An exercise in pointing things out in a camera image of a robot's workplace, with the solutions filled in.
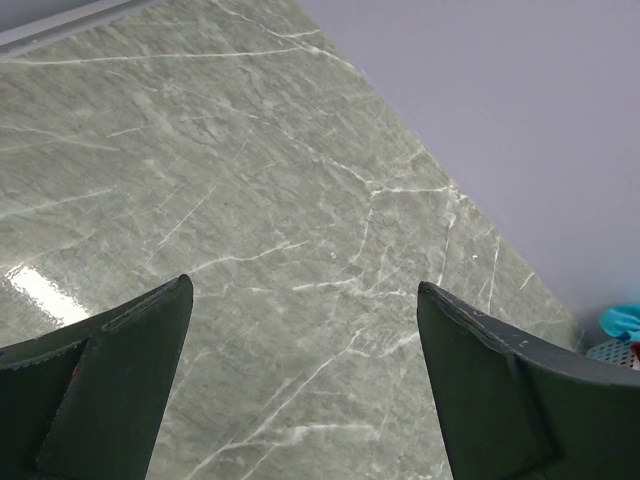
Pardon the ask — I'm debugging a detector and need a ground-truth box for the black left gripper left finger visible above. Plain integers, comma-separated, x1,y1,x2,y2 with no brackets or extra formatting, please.
1,274,194,479

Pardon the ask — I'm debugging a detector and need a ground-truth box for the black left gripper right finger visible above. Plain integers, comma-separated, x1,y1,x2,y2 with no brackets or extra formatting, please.
417,282,639,479

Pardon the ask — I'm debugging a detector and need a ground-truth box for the white plastic laundry basket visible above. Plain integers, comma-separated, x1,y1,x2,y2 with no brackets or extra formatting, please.
586,339,640,371

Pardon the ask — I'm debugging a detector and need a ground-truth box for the red t shirt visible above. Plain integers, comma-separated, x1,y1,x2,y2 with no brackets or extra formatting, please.
630,342,640,371

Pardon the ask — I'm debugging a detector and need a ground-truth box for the light turquoise t shirt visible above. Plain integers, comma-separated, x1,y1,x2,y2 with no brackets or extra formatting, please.
599,303,640,342

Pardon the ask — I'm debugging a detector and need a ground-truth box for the aluminium frame rail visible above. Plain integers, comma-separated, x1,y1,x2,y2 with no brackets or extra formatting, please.
1,0,154,60

